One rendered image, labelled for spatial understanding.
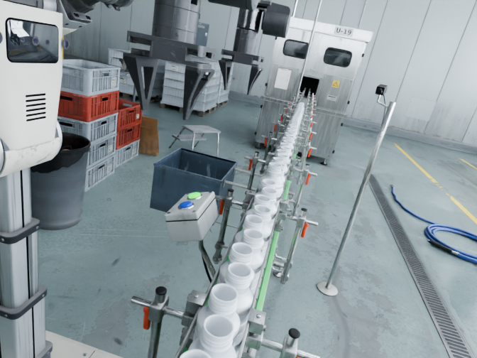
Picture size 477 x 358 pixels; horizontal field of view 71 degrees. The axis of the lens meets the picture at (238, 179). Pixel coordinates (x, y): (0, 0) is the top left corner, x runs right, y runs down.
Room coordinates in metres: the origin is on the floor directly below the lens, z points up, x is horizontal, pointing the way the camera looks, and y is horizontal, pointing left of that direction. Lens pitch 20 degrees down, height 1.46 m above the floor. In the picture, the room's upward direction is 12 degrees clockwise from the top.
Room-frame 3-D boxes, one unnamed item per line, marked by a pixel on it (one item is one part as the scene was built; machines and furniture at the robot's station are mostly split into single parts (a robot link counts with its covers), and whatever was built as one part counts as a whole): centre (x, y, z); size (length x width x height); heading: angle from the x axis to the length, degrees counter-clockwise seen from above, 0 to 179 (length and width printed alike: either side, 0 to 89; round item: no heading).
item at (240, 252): (0.48, -0.03, 1.08); 0.06 x 0.06 x 0.17
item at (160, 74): (8.25, 2.85, 0.50); 1.23 x 1.05 x 1.00; 170
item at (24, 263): (0.76, 0.58, 0.72); 0.11 x 0.11 x 0.40; 82
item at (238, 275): (0.42, -0.03, 1.08); 0.06 x 0.06 x 0.17
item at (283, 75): (5.53, -0.37, 1.22); 0.23 x 0.03 x 0.32; 82
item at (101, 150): (3.05, 1.55, 0.33); 0.61 x 0.41 x 0.22; 178
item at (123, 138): (3.76, 1.55, 0.33); 0.61 x 0.41 x 0.22; 174
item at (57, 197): (2.23, 1.33, 0.32); 0.45 x 0.45 x 0.64
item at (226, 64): (0.92, 0.07, 1.41); 0.07 x 0.07 x 0.09; 81
